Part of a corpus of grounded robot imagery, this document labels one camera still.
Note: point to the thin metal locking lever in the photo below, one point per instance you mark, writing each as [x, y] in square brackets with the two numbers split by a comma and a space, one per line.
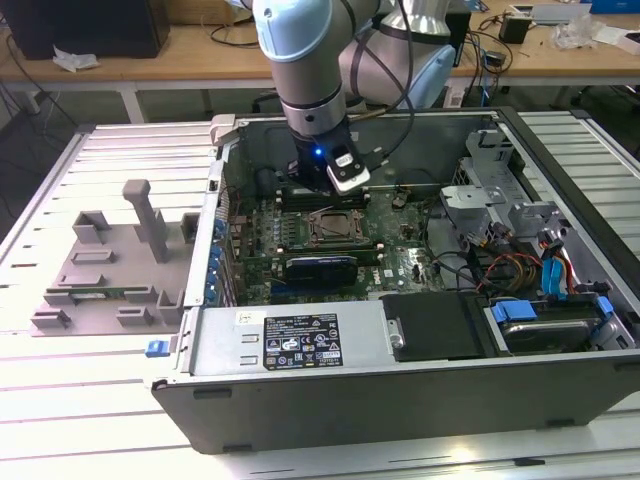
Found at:
[322, 210]

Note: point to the silver CPU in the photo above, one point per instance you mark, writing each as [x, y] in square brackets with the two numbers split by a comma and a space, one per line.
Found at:
[335, 225]

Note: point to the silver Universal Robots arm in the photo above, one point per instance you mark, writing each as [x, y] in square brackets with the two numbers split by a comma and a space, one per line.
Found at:
[305, 65]

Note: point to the CPU socket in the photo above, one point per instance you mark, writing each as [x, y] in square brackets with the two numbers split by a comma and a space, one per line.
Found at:
[316, 239]

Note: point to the black RAM slot white clips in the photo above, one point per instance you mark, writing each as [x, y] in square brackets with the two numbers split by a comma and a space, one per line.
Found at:
[330, 247]
[300, 202]
[370, 257]
[355, 193]

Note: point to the black round board cap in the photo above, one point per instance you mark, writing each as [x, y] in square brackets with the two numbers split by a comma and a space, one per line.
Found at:
[266, 182]

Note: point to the black graphics card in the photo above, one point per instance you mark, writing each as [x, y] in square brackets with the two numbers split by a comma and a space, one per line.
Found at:
[320, 272]

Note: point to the blue slot clip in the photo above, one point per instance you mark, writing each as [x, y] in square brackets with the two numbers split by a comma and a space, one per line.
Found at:
[209, 290]
[218, 229]
[215, 250]
[214, 264]

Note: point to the green motherboard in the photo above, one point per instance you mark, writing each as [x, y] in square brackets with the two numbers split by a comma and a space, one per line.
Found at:
[400, 260]

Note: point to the silver metal drive cage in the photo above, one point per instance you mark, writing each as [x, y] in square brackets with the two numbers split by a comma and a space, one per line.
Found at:
[475, 200]

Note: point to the silver power supply with label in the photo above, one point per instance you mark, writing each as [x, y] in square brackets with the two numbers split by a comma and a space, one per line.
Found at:
[220, 342]

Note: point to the black plastic drive cover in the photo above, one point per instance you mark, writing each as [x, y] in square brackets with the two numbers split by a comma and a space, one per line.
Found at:
[435, 327]

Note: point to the grey plastic parts rack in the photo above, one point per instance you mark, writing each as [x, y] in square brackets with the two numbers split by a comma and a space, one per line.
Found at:
[125, 270]

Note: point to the small black desk gadget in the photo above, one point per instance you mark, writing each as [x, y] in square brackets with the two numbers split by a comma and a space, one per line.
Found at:
[496, 57]

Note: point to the green RAM stick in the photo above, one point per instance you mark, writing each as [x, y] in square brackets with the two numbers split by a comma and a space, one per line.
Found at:
[117, 290]

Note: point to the blue case latch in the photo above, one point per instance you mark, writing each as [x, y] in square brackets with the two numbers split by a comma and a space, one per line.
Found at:
[154, 349]

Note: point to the large black box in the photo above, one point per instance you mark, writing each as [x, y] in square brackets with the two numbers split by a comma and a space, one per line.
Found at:
[100, 30]

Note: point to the small black power adapter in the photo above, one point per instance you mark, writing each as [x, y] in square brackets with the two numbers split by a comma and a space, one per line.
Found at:
[515, 29]

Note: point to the dark grey PC case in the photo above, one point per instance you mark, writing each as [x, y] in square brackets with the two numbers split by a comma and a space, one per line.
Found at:
[350, 412]

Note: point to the blue disk carrier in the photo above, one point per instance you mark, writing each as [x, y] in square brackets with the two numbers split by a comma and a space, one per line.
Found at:
[512, 314]

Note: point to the crumpled white paper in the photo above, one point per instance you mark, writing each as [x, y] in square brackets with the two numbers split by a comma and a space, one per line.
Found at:
[75, 59]

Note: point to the silver hard disk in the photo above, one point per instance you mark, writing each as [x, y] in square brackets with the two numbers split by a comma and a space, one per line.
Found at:
[545, 335]

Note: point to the clear plastic bag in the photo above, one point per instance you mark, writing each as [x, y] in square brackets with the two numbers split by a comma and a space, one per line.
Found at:
[575, 32]

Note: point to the white flat box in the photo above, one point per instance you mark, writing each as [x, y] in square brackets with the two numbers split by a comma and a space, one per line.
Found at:
[620, 39]

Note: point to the blue flat box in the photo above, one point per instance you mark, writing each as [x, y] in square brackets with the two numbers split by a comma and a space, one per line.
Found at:
[615, 7]

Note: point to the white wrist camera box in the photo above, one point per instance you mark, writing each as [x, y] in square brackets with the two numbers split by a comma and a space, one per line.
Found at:
[350, 177]

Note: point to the wooden desk white frame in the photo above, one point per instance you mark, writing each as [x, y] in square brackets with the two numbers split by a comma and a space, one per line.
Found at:
[175, 62]

